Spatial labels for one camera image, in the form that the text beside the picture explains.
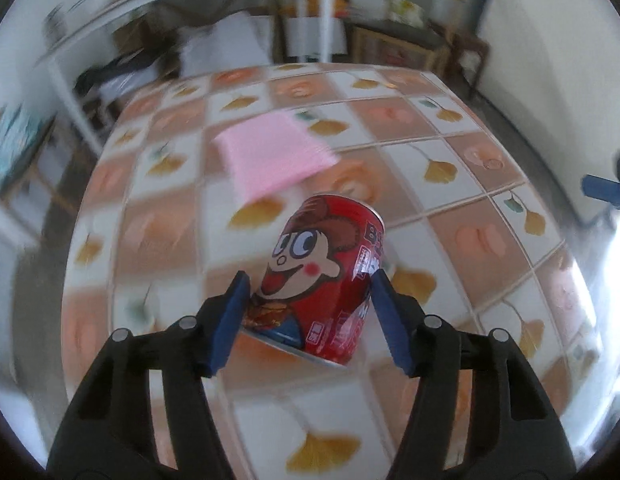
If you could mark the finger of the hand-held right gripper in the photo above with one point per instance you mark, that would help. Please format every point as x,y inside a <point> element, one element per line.
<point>600,187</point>

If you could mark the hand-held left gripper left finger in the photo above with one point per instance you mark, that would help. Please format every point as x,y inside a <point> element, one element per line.
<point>230,320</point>

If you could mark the leaf patterned tablecloth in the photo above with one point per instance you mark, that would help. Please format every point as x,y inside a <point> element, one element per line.
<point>465,235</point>

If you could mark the pink cloth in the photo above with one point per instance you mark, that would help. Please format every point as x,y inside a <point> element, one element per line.
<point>270,155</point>

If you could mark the white green shopping bag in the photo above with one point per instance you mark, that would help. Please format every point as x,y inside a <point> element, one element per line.
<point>405,10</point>

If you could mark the wooden chair with black seat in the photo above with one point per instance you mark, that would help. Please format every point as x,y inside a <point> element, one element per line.
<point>400,30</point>

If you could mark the black cloth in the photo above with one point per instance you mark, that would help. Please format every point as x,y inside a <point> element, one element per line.
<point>110,77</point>

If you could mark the white mattress with blue edge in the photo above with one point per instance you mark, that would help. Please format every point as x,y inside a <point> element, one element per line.
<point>540,60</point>

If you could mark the white plastic sack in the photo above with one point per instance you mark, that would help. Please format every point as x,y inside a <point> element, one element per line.
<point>225,45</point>

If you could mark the white storage box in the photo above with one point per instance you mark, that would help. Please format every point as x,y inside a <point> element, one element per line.
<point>310,35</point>

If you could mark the red cartoon drink can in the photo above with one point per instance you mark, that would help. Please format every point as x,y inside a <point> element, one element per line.
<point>315,270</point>

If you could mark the yellow plastic bag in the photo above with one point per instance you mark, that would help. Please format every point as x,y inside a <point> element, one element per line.
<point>327,2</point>

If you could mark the floral cushion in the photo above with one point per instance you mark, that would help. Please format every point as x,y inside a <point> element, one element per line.
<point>10,145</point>

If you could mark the dark wooden stool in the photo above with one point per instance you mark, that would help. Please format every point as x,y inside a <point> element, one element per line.
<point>470,50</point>

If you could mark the white side table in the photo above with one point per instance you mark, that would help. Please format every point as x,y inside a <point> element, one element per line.
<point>325,10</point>

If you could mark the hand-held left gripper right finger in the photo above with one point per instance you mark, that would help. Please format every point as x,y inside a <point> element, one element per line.
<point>392,325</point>

